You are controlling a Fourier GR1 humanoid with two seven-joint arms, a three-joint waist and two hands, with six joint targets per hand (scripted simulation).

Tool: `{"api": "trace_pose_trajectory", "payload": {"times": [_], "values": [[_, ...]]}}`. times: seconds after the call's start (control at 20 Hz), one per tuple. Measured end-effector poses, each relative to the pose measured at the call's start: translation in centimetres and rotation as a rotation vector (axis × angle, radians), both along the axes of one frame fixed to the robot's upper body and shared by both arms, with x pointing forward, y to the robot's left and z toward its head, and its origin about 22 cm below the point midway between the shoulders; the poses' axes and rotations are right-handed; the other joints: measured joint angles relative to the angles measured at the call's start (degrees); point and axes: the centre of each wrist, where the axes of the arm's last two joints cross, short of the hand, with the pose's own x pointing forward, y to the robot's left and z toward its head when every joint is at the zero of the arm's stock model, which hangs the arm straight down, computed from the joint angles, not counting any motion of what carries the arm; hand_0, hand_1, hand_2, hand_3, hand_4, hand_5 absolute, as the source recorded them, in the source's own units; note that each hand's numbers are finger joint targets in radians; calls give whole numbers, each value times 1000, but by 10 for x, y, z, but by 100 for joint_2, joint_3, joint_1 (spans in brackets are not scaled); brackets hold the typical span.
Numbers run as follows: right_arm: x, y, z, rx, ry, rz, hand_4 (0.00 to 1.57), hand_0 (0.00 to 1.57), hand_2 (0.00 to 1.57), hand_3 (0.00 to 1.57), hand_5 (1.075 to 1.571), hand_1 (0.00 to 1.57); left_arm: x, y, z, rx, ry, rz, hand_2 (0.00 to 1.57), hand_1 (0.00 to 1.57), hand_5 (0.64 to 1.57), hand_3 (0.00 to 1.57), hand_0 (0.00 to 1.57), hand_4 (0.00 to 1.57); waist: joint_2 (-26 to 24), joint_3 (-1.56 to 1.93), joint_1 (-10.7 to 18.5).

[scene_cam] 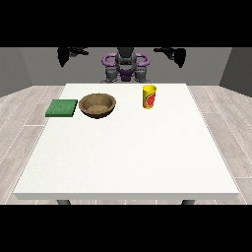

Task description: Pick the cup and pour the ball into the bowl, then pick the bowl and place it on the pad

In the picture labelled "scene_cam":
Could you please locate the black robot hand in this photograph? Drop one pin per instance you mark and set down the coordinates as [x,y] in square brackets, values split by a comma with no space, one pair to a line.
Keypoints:
[63,55]
[178,55]

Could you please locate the yellow cup with melon print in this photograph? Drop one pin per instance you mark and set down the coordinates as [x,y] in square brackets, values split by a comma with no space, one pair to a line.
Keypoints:
[149,96]

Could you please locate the green square pad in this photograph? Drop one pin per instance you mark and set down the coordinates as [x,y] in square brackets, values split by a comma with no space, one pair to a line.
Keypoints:
[61,108]

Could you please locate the brown wooden bowl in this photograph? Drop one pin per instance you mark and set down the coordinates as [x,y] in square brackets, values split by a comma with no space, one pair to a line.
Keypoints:
[97,105]

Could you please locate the grey robot trunk purple rings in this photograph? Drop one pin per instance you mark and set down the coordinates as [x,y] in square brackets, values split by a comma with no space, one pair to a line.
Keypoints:
[125,67]

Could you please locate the dark table leg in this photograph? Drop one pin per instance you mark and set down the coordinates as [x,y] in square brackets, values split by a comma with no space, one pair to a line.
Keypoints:
[63,202]
[188,202]

